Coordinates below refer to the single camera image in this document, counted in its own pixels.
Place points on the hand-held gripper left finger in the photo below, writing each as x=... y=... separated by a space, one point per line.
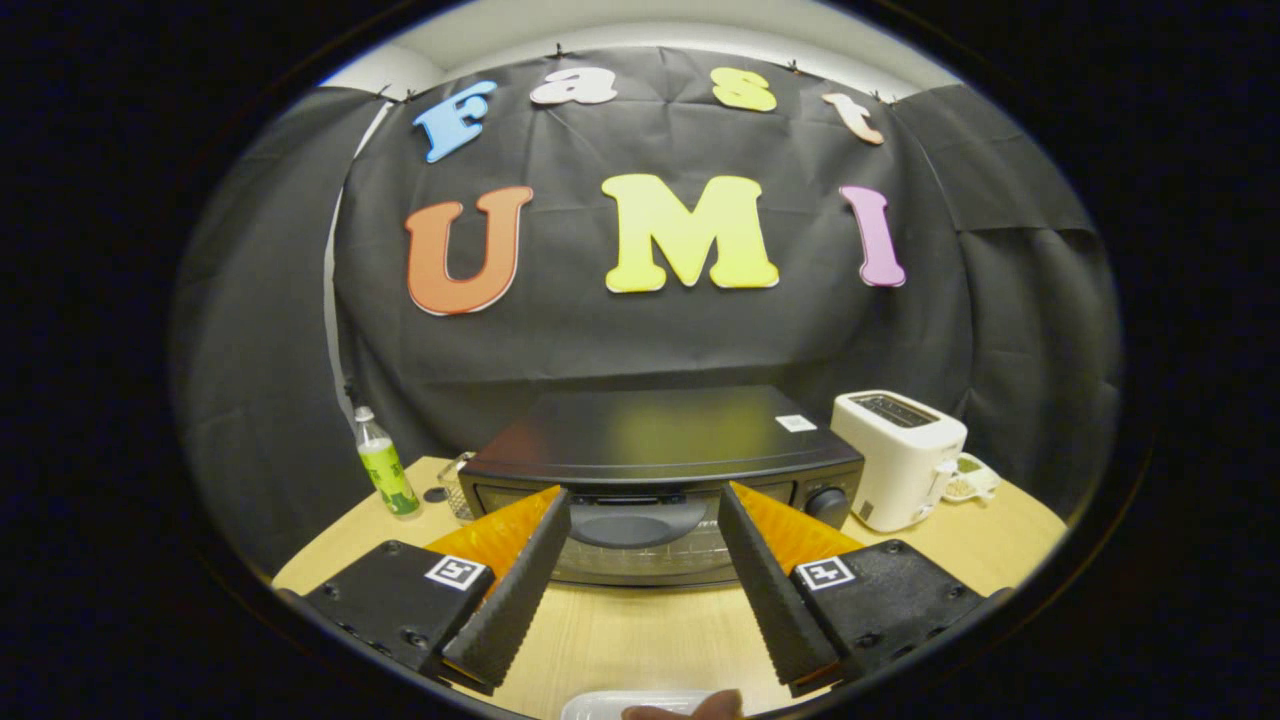
x=520 y=590

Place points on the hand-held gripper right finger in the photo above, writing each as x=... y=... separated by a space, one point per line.
x=765 y=590

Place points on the black toaster oven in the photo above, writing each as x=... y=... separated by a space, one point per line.
x=660 y=430

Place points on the white pop-up toaster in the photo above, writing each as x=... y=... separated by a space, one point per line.
x=895 y=460

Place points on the small clear glass jar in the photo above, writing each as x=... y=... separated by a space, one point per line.
x=460 y=490

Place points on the white square plate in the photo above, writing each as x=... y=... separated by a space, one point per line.
x=600 y=706

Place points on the green label plastic bottle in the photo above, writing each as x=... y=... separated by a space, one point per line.
x=387 y=475

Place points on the white divided snack dish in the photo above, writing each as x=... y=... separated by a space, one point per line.
x=975 y=480

